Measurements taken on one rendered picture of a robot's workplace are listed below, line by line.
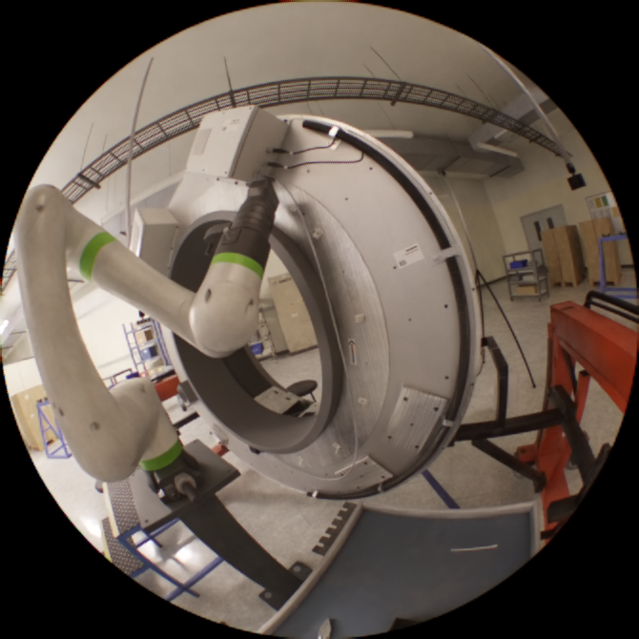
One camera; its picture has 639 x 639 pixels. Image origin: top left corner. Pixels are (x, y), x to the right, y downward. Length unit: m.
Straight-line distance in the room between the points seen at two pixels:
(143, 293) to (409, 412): 0.58
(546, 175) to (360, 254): 9.06
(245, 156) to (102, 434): 0.57
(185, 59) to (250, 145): 2.79
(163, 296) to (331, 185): 0.39
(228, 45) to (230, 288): 3.09
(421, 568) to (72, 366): 0.69
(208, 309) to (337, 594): 0.59
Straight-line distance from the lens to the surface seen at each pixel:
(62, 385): 0.38
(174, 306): 0.45
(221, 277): 0.33
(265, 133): 0.58
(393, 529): 0.63
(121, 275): 0.50
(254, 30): 3.20
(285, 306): 5.32
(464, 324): 0.40
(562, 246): 6.45
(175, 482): 0.51
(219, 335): 0.31
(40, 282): 0.42
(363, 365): 0.49
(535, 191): 9.50
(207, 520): 0.65
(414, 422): 0.52
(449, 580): 0.57
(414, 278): 0.42
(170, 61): 3.28
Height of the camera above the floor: 1.21
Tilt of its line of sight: 6 degrees down
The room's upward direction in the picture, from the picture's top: 16 degrees counter-clockwise
